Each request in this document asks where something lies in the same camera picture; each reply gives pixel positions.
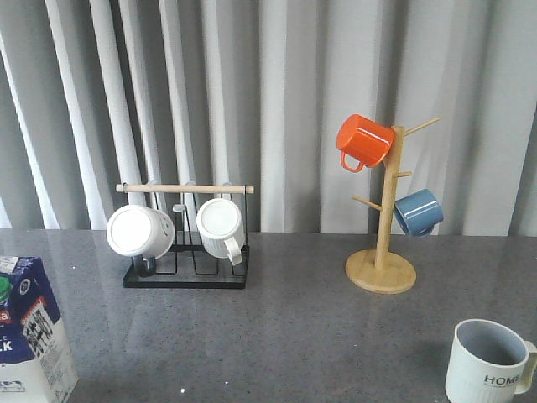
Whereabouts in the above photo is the white HOME mug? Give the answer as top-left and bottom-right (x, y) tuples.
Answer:
(445, 319), (536, 402)

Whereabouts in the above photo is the blue white milk carton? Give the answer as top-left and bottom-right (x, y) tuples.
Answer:
(1, 256), (78, 402)

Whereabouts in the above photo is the white ribbed mug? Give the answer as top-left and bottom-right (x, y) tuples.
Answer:
(196, 198), (246, 266)

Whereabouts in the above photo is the orange enamel mug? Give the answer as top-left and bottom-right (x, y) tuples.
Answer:
(336, 114), (395, 173)

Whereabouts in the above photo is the wooden mug tree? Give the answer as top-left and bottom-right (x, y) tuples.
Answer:
(345, 117), (440, 295)

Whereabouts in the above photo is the white smiley mug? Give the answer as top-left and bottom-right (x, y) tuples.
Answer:
(106, 205), (175, 277)

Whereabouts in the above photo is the blue enamel mug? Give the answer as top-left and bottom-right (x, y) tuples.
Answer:
(394, 189), (444, 238)

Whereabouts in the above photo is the grey pleated curtain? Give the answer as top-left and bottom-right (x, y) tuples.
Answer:
(1, 1), (536, 236)

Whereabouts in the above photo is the black wire mug rack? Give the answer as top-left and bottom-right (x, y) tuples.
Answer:
(116, 183), (254, 289)

